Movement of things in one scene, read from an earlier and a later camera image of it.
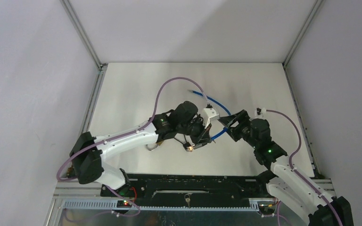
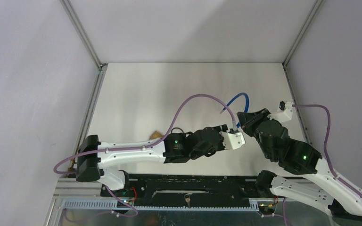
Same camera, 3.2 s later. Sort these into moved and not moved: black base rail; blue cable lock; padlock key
Moved: blue cable lock
Not moved: black base rail; padlock key
